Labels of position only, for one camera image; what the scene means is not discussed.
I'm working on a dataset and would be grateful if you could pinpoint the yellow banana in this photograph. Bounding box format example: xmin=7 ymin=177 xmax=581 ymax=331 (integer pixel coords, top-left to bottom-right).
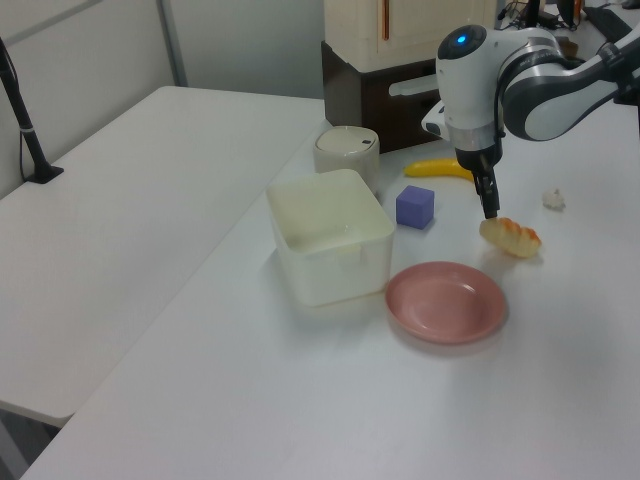
xmin=403 ymin=157 xmax=475 ymax=182

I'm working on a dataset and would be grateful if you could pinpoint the pink round plate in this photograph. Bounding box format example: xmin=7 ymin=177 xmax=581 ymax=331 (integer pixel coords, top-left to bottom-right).
xmin=384 ymin=261 xmax=508 ymax=345

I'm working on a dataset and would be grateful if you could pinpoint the cream plastic square container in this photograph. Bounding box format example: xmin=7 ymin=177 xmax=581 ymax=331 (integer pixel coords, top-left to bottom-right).
xmin=265 ymin=168 xmax=396 ymax=308

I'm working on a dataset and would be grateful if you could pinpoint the purple foam cube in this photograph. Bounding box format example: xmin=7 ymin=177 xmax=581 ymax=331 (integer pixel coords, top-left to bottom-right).
xmin=395 ymin=184 xmax=435 ymax=231

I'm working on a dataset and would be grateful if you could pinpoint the glazed orange bread loaf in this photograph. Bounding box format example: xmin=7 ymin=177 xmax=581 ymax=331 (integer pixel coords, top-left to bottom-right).
xmin=478 ymin=216 xmax=543 ymax=260

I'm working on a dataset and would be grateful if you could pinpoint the white oven with brown door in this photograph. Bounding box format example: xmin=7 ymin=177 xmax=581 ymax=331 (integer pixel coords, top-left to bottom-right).
xmin=321 ymin=0 xmax=501 ymax=155

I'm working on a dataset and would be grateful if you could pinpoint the white lidded trash can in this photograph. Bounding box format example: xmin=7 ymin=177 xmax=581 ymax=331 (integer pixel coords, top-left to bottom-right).
xmin=313 ymin=125 xmax=382 ymax=199

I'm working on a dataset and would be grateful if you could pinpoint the black cable on robot arm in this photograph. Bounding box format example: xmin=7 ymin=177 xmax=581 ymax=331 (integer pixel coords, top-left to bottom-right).
xmin=492 ymin=69 xmax=505 ymax=151

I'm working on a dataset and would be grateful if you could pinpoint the black camera pole with clamp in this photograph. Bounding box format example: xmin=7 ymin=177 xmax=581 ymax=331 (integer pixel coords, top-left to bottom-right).
xmin=0 ymin=37 xmax=65 ymax=185

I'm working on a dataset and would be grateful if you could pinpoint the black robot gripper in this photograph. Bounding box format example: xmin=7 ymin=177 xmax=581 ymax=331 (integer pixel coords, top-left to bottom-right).
xmin=454 ymin=144 xmax=502 ymax=220

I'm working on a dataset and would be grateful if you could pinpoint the crumpled white paper ball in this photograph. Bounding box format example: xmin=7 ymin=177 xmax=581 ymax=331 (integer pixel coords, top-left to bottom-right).
xmin=542 ymin=187 xmax=568 ymax=211

